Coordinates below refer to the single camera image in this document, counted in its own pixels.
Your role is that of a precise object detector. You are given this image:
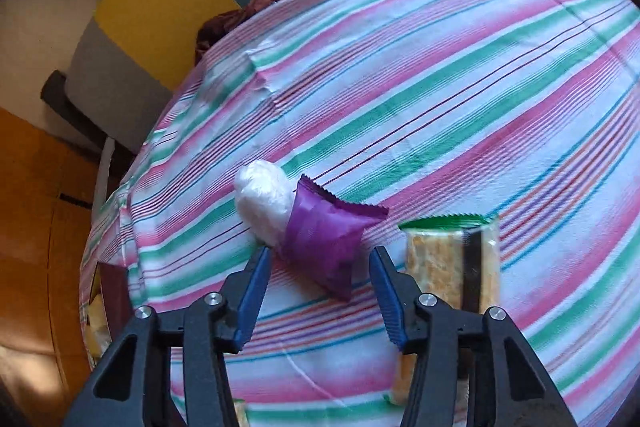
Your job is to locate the dark red cloth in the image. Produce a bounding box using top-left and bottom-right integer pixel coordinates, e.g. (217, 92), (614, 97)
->
(195, 0), (341, 68)

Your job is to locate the striped tablecloth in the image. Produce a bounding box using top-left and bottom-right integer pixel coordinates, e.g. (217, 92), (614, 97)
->
(80, 0), (640, 427)

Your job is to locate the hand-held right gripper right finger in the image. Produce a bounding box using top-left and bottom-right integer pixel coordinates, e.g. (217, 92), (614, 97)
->
(369, 246), (578, 427)

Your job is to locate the white plastic wrapped ball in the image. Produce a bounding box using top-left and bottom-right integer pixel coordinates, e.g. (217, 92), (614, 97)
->
(235, 159), (296, 248)

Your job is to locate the grey yellow blue sofa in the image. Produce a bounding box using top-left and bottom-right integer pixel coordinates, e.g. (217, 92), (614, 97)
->
(65, 0), (361, 155)

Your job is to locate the green top cracker packet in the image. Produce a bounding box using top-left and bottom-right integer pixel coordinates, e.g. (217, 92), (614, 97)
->
(389, 213), (502, 407)

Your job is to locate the wooden cabinet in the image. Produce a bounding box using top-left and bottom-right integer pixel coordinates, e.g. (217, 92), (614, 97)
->
(0, 107), (111, 388)

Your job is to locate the purple snack packet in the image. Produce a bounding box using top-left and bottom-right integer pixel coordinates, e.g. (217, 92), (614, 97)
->
(277, 174), (390, 300)

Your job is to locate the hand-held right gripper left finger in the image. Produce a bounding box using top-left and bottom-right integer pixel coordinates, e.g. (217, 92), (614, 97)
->
(62, 247), (273, 427)

